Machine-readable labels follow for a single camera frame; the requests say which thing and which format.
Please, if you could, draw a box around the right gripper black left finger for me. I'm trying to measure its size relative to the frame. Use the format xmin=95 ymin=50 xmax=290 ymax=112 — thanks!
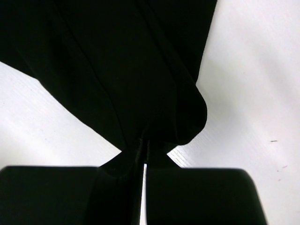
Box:
xmin=0 ymin=150 xmax=145 ymax=225

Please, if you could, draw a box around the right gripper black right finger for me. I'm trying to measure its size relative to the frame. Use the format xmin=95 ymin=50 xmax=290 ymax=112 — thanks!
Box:
xmin=145 ymin=140 xmax=270 ymax=225

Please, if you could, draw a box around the black skirt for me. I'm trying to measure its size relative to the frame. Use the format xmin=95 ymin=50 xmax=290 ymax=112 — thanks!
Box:
xmin=0 ymin=0 xmax=218 ymax=179

